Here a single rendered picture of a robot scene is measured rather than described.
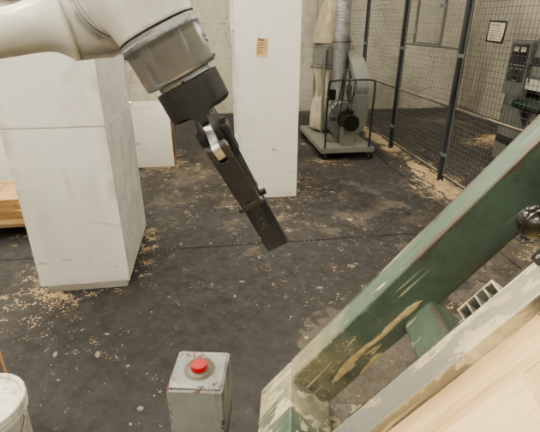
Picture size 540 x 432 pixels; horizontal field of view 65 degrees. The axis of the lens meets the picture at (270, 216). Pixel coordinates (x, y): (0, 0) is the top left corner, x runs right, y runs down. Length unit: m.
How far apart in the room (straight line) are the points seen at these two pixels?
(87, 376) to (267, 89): 2.77
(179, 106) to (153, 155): 4.92
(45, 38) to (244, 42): 3.42
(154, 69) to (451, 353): 0.53
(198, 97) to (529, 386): 0.50
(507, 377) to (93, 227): 2.53
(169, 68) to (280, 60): 3.58
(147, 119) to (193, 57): 4.84
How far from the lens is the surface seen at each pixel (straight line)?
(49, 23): 0.62
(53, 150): 2.73
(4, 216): 4.13
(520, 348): 0.64
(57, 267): 3.05
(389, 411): 0.72
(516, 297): 0.65
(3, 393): 1.99
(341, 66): 5.95
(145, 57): 0.48
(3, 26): 0.62
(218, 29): 8.37
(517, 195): 0.84
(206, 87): 0.48
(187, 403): 0.99
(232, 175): 0.48
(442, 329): 0.84
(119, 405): 2.27
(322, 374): 0.99
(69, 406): 2.35
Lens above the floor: 1.62
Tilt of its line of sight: 25 degrees down
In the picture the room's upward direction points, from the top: straight up
